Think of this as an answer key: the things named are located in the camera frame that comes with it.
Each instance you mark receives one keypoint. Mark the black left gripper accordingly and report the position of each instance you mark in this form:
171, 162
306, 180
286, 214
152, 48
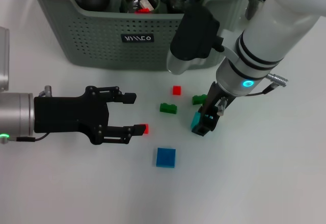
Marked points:
67, 114

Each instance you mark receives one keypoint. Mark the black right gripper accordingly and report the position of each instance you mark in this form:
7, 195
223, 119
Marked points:
212, 101

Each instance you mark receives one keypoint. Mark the teal square toy block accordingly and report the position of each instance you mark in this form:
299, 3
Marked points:
195, 119

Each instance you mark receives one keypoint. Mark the green toy brick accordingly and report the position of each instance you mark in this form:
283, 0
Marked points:
198, 99
168, 108

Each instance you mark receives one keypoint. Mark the bright red toy brick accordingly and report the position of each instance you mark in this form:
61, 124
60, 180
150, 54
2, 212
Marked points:
142, 11

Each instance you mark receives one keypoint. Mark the white toy brick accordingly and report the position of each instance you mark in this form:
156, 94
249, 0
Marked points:
146, 3

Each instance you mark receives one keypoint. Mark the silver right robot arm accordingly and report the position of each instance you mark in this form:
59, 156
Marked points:
267, 43

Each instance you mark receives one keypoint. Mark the small red square block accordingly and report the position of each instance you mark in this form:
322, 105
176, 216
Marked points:
177, 90
146, 129

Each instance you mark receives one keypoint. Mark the blue square toy block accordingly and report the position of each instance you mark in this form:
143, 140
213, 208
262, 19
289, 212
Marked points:
165, 157

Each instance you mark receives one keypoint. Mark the grey-green perforated storage bin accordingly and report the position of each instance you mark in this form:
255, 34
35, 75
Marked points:
102, 43

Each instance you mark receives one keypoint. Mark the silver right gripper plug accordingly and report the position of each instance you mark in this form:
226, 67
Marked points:
222, 105

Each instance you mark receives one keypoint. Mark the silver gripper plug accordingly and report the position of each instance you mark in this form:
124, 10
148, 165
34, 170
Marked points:
47, 91
222, 105

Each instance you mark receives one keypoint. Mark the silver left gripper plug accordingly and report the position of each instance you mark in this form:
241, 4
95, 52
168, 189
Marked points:
47, 91

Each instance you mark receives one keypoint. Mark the glass carafe with black lid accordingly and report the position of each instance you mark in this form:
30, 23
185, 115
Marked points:
250, 5

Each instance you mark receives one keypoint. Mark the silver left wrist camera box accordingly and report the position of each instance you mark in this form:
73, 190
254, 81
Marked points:
3, 58

